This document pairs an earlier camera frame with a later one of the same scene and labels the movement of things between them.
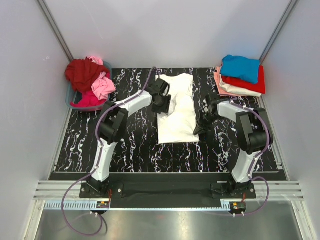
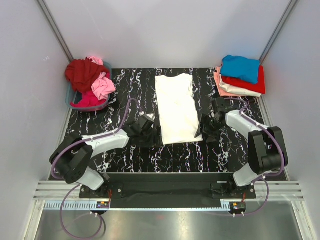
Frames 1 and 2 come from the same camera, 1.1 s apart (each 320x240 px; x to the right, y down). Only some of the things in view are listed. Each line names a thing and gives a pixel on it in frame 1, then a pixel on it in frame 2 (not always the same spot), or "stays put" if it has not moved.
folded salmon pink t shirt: [217, 75] stays put
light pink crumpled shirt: [103, 88] stays put
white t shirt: [178, 127] stays put
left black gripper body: [162, 105] to [149, 135]
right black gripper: [204, 120] to [206, 126]
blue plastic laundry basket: [72, 96] stays put
